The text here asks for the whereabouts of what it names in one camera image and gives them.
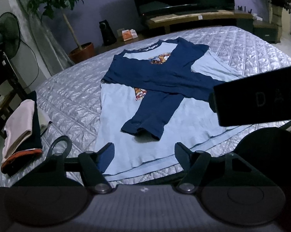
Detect black magnifying glass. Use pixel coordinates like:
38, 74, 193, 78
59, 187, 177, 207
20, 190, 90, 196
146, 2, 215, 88
46, 135, 72, 159

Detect dark wooden chair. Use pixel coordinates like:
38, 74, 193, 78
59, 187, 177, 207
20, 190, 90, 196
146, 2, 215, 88
0, 51, 27, 139

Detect blue raglan graphic shirt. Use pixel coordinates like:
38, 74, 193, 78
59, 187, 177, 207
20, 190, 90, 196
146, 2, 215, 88
95, 37, 245, 181

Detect black speaker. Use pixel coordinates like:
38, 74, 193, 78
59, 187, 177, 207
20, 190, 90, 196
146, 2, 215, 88
99, 20, 117, 46

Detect white cloth at bed edge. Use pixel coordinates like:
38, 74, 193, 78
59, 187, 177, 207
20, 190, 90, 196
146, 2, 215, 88
2, 100, 35, 163

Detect grey curtain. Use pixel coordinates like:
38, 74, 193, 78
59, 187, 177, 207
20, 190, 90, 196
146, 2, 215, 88
13, 0, 74, 76

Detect black standing fan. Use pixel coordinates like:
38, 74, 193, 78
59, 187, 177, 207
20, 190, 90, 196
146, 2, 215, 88
0, 11, 39, 90

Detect white wall socket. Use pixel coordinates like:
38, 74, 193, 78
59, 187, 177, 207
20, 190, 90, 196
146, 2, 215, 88
117, 28, 125, 37

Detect silver quilted bedspread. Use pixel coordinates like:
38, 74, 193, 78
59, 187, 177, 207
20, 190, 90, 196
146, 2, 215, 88
0, 25, 291, 189

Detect dark low side cabinet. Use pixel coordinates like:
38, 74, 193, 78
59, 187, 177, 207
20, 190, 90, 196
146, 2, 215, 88
253, 20, 280, 44

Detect orange tissue box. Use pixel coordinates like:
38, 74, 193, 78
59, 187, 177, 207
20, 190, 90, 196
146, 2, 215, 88
122, 29, 138, 41

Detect wooden TV stand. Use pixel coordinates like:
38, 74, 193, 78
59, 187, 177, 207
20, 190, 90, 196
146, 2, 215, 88
96, 10, 254, 55

